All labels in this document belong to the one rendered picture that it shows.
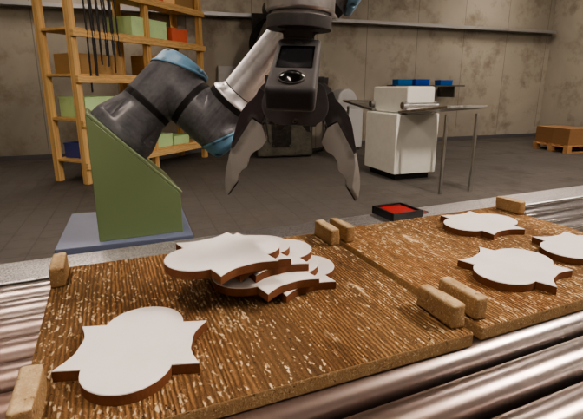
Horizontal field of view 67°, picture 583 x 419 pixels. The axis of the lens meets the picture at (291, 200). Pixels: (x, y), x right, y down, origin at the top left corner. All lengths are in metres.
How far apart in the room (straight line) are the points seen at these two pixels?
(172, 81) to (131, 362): 0.69
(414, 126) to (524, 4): 6.72
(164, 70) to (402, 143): 4.99
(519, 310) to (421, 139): 5.47
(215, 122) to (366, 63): 8.66
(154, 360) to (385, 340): 0.22
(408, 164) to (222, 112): 5.06
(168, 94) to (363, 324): 0.69
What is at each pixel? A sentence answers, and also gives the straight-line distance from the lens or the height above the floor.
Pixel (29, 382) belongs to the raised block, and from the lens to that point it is 0.41.
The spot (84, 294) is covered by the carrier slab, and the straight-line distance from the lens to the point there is 0.60.
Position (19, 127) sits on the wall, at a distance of 8.60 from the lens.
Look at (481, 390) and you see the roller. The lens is 0.46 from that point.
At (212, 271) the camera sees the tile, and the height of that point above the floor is 0.99.
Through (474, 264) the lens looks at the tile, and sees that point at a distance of 0.65.
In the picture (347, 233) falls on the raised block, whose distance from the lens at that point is 0.71.
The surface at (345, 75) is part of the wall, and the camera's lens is 9.35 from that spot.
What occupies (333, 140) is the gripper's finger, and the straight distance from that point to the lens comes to 0.49.
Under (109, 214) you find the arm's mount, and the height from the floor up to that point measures 0.93.
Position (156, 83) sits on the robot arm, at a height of 1.19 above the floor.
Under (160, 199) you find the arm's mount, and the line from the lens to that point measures 0.97.
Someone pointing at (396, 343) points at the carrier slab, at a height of 0.94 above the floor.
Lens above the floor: 1.18
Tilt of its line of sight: 14 degrees down
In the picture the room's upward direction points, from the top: straight up
